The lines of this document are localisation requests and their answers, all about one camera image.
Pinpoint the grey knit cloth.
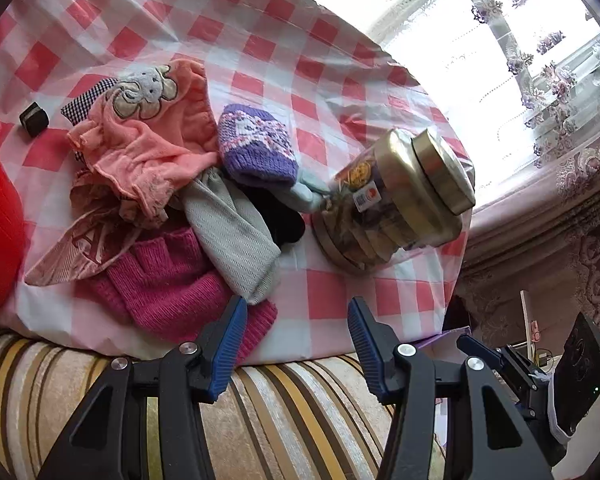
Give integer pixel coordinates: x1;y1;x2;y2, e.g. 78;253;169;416
182;170;282;306

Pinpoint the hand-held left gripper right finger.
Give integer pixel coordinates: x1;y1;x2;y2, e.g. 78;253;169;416
347;296;553;480

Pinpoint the pink white checked tablecloth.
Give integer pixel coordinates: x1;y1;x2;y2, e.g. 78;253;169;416
0;0;473;366

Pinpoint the small black block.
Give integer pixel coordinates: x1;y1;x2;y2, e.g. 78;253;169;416
19;102;50;137

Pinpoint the white lace curtain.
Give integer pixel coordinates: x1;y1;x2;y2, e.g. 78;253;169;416
370;0;600;171

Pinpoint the glass jar with metal lid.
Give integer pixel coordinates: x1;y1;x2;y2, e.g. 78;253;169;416
312;127;477;276

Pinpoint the black white houndstooth cloth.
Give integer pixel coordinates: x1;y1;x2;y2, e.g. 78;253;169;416
61;77;118;126

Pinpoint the mauve damask fabric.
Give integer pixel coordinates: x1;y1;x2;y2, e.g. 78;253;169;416
455;132;600;341

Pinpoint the dusty pink printed cloth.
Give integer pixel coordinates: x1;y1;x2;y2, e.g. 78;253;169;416
24;170;146;287

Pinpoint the purple knit hat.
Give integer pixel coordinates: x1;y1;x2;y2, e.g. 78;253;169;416
217;104;299;186

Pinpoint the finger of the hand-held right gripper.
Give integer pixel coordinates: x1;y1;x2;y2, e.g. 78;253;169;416
456;334;548;403

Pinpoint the white rod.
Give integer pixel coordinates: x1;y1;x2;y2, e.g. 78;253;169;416
521;292;540;368

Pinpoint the pale grey-blue cloth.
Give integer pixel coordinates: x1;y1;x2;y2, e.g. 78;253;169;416
280;169;331;213

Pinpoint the striped plush cushion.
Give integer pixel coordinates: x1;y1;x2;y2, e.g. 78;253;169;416
0;325;446;480

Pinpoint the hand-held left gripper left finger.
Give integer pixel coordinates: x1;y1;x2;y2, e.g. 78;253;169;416
37;295;248;480

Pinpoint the peach pink garment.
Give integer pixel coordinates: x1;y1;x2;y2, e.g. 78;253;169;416
67;58;223;228

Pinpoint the magenta knit hat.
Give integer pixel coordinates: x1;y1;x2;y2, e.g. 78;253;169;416
87;227;278;363

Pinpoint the red thermos jug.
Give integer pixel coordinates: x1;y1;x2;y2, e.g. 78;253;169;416
0;120;26;321

